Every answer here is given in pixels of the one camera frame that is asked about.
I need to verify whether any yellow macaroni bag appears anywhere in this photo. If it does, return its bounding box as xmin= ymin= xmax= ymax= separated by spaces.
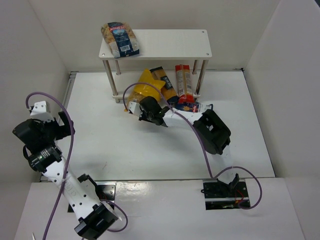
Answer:
xmin=124 ymin=69 xmax=165 ymax=112

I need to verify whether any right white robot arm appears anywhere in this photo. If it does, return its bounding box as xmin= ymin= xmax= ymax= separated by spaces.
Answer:
xmin=139 ymin=96 xmax=233 ymax=169

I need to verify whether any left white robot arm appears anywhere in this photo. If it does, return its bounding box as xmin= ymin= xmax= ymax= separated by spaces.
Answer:
xmin=12 ymin=110 xmax=118 ymax=240

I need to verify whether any blue Barilla pasta box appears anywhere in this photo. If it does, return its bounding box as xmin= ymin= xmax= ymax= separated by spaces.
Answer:
xmin=175 ymin=102 xmax=214 ymax=113

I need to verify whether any blue clear pasta bag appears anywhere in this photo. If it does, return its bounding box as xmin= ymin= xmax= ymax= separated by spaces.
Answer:
xmin=100 ymin=22 xmax=140 ymax=59

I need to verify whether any white two-tier shelf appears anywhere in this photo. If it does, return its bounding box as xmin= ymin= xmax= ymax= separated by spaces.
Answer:
xmin=98 ymin=29 xmax=212 ymax=103

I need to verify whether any yellow spaghetti pack blue label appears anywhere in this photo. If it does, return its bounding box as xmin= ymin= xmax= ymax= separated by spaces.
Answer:
xmin=150 ymin=66 xmax=179 ymax=105

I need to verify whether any red spaghetti pack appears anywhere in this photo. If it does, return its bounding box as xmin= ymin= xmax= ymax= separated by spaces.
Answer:
xmin=175 ymin=64 xmax=195 ymax=104

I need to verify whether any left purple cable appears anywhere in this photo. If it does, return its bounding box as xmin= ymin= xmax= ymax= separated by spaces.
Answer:
xmin=25 ymin=91 xmax=130 ymax=240

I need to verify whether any purple cable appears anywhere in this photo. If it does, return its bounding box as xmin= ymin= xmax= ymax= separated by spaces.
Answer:
xmin=122 ymin=83 xmax=263 ymax=210
xmin=25 ymin=91 xmax=130 ymax=240

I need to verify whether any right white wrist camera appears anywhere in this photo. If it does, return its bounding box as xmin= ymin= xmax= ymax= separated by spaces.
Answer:
xmin=128 ymin=101 xmax=141 ymax=117

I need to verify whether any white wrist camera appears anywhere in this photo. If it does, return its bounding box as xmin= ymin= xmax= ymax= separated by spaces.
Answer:
xmin=128 ymin=101 xmax=141 ymax=117
xmin=30 ymin=101 xmax=55 ymax=123

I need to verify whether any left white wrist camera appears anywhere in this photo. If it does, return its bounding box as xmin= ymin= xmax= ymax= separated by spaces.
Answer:
xmin=30 ymin=101 xmax=55 ymax=123

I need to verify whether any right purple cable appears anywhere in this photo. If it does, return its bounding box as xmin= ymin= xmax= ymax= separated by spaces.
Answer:
xmin=122 ymin=83 xmax=263 ymax=210

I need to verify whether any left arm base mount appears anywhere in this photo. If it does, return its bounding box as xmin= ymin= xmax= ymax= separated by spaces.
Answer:
xmin=67 ymin=181 xmax=117 ymax=213

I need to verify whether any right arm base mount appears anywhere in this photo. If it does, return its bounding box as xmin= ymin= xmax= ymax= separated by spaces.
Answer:
xmin=200 ymin=180 xmax=251 ymax=211

